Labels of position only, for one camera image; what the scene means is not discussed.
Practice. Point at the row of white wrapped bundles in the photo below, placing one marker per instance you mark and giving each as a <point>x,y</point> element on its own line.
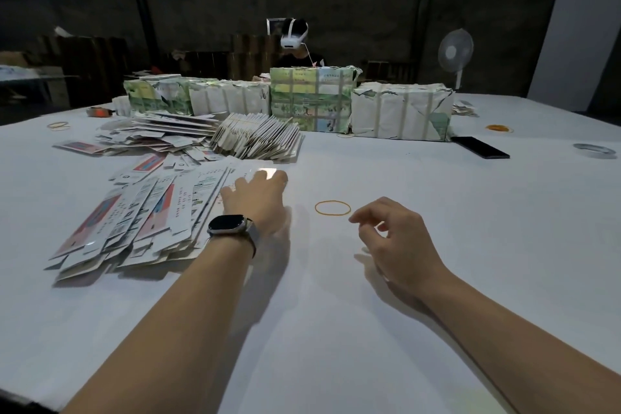
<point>199,96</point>

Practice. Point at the person's left hand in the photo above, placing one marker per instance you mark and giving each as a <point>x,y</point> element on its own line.
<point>257,200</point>

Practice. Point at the white board panel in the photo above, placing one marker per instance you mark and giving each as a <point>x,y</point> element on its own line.
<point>580,40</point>

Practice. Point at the green printed wrapped bundle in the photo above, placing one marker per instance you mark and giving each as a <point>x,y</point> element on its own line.
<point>312,98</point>

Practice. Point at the dark wooden chair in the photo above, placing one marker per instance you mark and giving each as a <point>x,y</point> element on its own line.
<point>390,71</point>

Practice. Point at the small white paper stack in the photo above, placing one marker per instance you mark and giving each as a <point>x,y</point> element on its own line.
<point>464,107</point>

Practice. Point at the fanned stack of white cartons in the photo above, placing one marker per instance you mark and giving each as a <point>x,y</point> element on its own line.
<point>257,137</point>

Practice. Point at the small red tape roll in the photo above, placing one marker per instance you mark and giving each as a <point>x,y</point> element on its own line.
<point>99,112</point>

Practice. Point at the person's left forearm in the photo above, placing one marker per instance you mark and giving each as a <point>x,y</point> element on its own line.
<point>165,341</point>

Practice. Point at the black smartphone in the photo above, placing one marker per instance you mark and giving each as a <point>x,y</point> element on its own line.
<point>480,147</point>

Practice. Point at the pile of cartons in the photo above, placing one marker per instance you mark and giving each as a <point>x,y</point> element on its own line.
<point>136,220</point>

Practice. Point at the grey band wristwatch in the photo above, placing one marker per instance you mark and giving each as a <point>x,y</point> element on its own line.
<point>231,225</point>

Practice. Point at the small orange tape roll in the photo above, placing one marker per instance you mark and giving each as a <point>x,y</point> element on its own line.
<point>499,127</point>

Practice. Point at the person's right forearm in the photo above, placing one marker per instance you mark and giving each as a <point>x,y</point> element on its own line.
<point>534,355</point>

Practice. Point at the person's right hand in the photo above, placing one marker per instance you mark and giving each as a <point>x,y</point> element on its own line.
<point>407,249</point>

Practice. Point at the white standing fan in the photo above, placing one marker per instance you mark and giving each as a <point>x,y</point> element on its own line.
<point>455,48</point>

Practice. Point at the white head-mounted camera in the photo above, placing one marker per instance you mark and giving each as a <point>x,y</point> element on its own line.
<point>294,38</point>

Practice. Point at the stack of brown cartons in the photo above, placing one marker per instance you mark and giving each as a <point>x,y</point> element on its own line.
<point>252,58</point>
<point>87,69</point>

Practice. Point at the thin tan rubber band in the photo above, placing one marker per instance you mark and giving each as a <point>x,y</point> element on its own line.
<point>315,207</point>

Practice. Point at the white tape roll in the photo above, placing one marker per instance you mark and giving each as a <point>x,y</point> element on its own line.
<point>576,149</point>

